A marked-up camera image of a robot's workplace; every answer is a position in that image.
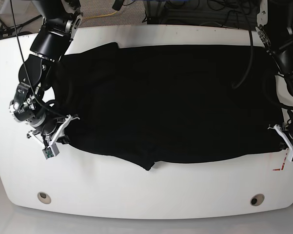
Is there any yellow cable on floor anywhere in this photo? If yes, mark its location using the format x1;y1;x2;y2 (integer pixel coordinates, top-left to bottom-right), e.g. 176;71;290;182
81;9;118;22

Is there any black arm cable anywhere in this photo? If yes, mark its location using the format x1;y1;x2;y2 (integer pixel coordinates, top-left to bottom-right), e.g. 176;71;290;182
231;24;293;110
9;0;64;117

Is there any clear plastic storage box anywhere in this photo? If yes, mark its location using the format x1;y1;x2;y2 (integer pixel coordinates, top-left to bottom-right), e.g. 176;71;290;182
0;0;10;15

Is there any right table cable grommet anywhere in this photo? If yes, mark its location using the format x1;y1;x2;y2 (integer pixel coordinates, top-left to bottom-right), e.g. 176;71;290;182
250;194;265;207

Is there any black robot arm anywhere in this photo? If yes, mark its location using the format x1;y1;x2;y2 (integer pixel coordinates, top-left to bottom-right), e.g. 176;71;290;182
9;0;83;145
257;0;293;142

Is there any table cable grommet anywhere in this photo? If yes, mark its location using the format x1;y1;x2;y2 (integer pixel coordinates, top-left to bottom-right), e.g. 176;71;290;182
250;194;265;207
37;192;52;204

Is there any black T-shirt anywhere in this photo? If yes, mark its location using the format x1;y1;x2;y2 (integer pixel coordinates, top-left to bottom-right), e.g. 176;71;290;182
51;42;285;170

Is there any left table cable grommet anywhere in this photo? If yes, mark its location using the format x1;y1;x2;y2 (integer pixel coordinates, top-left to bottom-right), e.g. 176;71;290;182
37;192;52;204

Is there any red tape rectangle marking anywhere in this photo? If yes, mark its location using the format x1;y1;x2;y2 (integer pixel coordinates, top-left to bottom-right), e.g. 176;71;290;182
273;157;287;171

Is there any black tripod stand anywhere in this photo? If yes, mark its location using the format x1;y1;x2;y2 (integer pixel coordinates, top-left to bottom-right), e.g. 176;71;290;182
0;15;42;39

